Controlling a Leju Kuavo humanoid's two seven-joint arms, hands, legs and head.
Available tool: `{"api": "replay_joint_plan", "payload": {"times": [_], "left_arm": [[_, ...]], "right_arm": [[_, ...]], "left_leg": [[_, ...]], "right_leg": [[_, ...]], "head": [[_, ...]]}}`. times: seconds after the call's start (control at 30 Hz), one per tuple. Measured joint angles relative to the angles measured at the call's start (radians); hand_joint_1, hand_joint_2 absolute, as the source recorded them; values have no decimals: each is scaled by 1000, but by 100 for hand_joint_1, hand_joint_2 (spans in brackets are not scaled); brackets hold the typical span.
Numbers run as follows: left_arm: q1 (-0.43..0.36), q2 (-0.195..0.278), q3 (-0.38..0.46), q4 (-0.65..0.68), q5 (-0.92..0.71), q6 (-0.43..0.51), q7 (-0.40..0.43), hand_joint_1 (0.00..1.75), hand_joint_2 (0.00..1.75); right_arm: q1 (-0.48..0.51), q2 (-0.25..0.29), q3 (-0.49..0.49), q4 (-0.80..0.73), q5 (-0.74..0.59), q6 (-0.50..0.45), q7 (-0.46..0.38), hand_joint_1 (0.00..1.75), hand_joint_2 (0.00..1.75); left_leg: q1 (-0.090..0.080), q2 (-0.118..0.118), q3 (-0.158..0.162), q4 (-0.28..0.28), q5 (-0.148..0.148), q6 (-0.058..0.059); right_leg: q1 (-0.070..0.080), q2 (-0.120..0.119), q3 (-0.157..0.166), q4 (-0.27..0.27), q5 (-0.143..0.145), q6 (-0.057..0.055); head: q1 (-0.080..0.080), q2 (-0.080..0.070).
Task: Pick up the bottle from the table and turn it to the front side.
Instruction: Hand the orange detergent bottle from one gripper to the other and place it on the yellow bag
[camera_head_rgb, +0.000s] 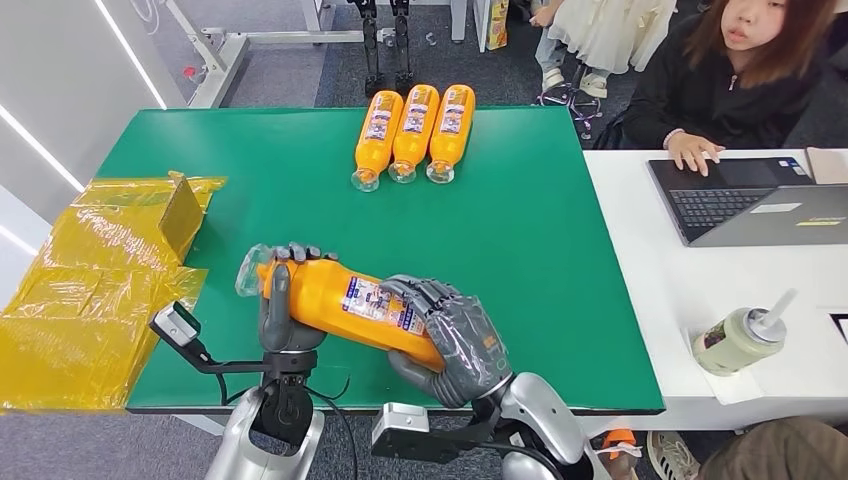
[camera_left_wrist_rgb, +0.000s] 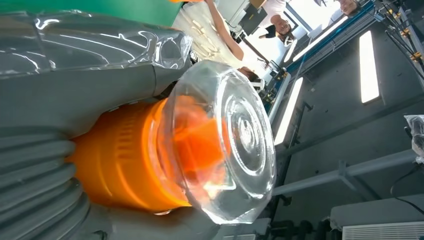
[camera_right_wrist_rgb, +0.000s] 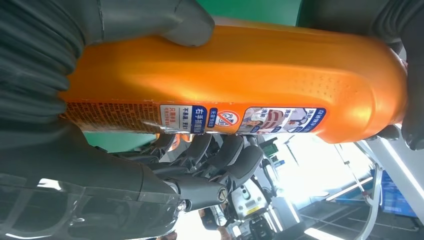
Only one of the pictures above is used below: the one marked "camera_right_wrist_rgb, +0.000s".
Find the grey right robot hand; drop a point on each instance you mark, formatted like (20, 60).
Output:
(82, 172)

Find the white metal frame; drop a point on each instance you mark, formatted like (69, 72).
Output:
(397, 159)

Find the blue panel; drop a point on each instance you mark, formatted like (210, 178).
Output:
(397, 195)

